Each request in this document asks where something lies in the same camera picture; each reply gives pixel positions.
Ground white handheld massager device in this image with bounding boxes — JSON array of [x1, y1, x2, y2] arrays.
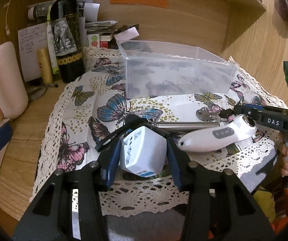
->
[[178, 114, 257, 153]]

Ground white travel power adapter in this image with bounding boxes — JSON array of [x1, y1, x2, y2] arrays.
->
[[119, 126, 167, 177]]

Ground silver keys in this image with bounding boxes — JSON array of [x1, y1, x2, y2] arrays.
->
[[196, 107, 235, 124]]

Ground person right hand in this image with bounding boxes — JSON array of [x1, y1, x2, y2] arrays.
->
[[276, 133, 288, 176]]

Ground silver metal tube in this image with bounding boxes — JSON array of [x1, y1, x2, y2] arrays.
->
[[154, 121, 220, 131]]

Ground butterfly print lace cloth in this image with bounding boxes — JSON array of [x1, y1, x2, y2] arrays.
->
[[33, 48, 285, 217]]

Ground eyeglasses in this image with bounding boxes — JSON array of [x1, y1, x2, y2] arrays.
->
[[26, 83, 59, 102]]

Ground yellow tube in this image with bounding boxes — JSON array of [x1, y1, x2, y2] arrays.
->
[[37, 48, 53, 84]]

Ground clear plastic storage box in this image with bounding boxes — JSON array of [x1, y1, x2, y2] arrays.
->
[[117, 40, 237, 99]]

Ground white handwritten note pad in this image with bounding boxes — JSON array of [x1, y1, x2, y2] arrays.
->
[[18, 23, 48, 82]]

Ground dark elephant label wine bottle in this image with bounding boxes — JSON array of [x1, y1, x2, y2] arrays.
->
[[50, 0, 85, 83]]

